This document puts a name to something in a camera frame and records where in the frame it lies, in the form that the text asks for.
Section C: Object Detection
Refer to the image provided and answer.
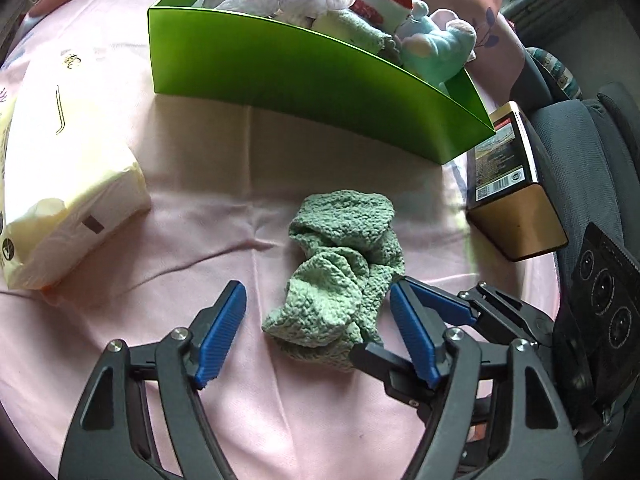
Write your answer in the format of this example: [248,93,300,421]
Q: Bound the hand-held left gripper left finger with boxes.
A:
[59,280,248,480]

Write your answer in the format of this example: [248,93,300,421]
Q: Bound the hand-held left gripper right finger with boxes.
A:
[390,280,586,480]

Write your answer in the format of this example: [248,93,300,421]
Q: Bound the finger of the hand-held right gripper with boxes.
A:
[350,342,438,428]
[406,276,556,356]

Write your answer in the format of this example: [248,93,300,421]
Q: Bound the green knitted towel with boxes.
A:
[261,189,407,373]

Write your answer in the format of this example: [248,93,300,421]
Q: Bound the green cardboard box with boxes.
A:
[147,0,497,165]

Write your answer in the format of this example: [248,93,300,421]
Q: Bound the blue plush toy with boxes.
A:
[397,0,478,86]

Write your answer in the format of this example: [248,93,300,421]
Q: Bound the grey knitted cloth pink trim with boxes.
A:
[377,35,404,64]

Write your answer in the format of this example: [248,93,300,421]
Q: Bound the cream yellow towel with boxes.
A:
[310,10,396,53]

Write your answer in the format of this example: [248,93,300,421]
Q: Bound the grey seat cushion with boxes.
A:
[530,82,640,281]

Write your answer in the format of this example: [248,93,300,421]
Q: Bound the pink floral bedsheet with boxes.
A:
[0,0,571,480]

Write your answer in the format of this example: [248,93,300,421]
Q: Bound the black gold tea tin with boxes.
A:
[466,101,569,262]

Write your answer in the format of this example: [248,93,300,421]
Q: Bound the cream tissue pack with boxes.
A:
[0,95,152,292]

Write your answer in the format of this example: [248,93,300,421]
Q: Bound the patterned cushion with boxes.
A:
[525,46,583,101]

